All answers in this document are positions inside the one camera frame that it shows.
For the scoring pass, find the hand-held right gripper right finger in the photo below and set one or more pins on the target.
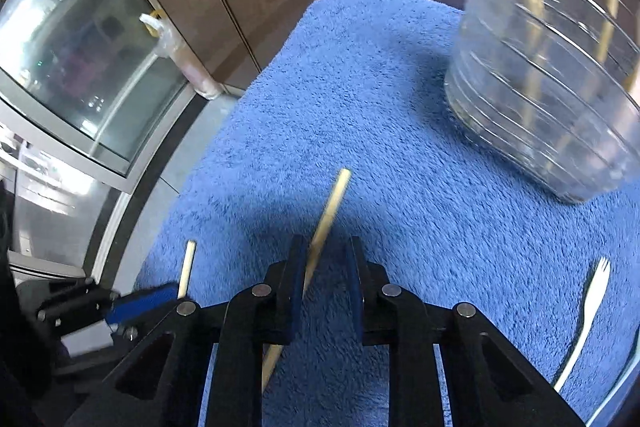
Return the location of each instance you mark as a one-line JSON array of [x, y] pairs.
[[356, 287]]

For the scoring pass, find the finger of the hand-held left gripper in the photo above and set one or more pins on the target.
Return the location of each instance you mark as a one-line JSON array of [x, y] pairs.
[[142, 303]]

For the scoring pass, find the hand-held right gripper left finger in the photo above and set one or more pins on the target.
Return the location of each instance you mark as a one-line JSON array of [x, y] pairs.
[[298, 277]]

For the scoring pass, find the wooden chopstick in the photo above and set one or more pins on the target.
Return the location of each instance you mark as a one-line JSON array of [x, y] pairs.
[[332, 202], [609, 17], [187, 267]]

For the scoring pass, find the blue terry towel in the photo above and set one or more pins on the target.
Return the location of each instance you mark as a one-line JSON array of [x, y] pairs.
[[375, 107]]

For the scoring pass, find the white plastic fork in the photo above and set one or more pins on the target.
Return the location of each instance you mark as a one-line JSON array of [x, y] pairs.
[[590, 302]]

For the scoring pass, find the clear plastic bag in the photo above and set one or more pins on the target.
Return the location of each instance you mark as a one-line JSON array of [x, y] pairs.
[[170, 42]]

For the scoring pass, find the sliding glass door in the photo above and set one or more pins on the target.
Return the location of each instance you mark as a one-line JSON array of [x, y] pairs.
[[75, 32]]

